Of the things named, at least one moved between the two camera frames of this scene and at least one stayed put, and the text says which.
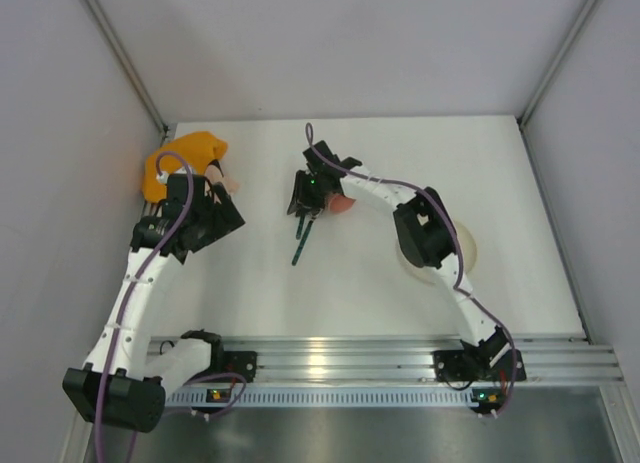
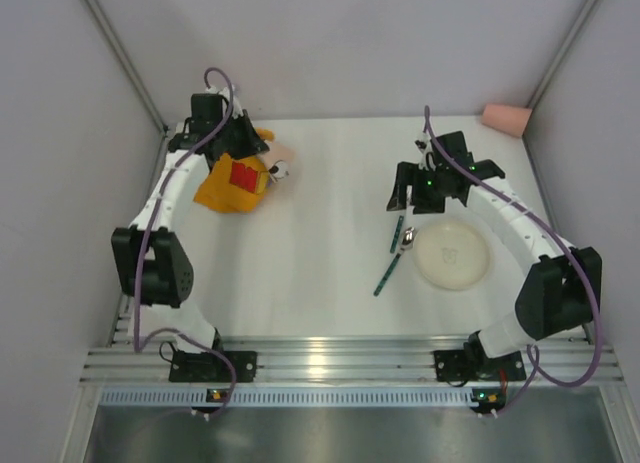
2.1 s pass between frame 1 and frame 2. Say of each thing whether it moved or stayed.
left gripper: moved
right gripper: moved
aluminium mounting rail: stayed
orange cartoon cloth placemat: moved
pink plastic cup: moved
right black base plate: stayed
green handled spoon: moved
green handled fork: moved
